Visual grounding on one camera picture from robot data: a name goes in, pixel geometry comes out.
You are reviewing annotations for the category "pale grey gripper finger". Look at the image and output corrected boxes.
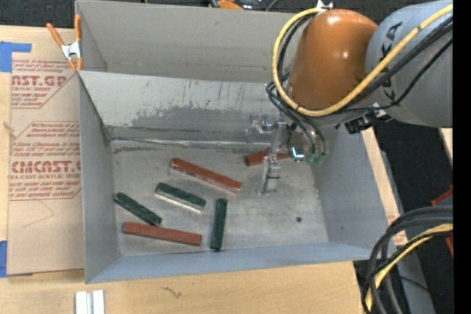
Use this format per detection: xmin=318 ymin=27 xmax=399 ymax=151
xmin=258 ymin=156 xmax=275 ymax=196
xmin=267 ymin=157 xmax=283 ymax=193

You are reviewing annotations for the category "dark green flat block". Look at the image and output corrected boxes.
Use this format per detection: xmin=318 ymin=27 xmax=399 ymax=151
xmin=209 ymin=198 xmax=229 ymax=252
xmin=113 ymin=192 xmax=163 ymax=226
xmin=154 ymin=182 xmax=208 ymax=214

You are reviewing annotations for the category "red-brown flat block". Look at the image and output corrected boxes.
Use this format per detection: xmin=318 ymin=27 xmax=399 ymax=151
xmin=121 ymin=221 xmax=204 ymax=247
xmin=169 ymin=157 xmax=243 ymax=193
xmin=245 ymin=150 xmax=292 ymax=168

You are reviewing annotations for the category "brown cardboard board, red print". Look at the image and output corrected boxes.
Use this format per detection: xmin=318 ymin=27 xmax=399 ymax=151
xmin=0 ymin=24 xmax=86 ymax=278

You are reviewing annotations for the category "grey metal bin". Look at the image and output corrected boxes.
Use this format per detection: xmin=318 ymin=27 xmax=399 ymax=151
xmin=74 ymin=0 xmax=373 ymax=285

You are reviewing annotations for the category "black cylinder on white bracket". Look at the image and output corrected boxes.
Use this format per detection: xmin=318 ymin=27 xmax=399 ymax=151
xmin=344 ymin=103 xmax=392 ymax=135

